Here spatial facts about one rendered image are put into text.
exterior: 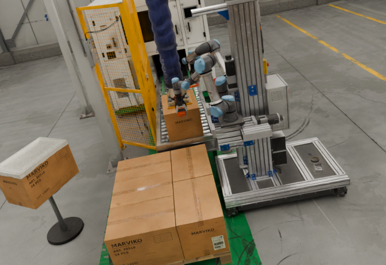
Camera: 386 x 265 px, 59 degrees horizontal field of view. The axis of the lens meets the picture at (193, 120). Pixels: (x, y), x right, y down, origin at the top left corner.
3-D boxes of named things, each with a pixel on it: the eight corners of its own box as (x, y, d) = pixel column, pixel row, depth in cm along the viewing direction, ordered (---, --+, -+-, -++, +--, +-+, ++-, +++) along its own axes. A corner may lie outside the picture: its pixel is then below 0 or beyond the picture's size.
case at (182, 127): (168, 123, 448) (161, 95, 430) (197, 116, 449) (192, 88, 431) (170, 146, 394) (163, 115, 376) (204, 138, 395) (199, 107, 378)
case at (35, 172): (53, 167, 385) (39, 136, 367) (79, 171, 366) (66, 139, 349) (8, 203, 338) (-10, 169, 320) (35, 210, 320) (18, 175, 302)
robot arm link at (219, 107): (231, 111, 308) (211, 53, 293) (220, 118, 299) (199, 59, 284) (222, 112, 317) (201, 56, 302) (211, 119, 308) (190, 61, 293)
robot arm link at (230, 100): (238, 107, 317) (236, 94, 311) (229, 114, 309) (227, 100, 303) (228, 105, 325) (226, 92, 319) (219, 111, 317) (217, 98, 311)
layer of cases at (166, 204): (127, 189, 404) (118, 161, 386) (210, 172, 405) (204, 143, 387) (117, 274, 297) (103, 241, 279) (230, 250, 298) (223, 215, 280)
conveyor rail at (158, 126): (158, 89, 606) (155, 79, 598) (161, 89, 606) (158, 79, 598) (159, 160, 399) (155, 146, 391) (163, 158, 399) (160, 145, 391)
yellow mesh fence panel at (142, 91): (117, 149, 526) (71, 8, 432) (121, 145, 533) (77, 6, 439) (161, 158, 478) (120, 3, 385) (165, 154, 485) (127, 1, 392)
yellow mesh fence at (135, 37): (157, 110, 627) (126, -10, 534) (162, 109, 627) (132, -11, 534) (157, 142, 522) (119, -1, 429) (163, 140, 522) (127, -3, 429)
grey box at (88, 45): (93, 62, 426) (86, 38, 412) (97, 61, 426) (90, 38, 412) (91, 67, 408) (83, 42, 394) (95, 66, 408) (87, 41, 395)
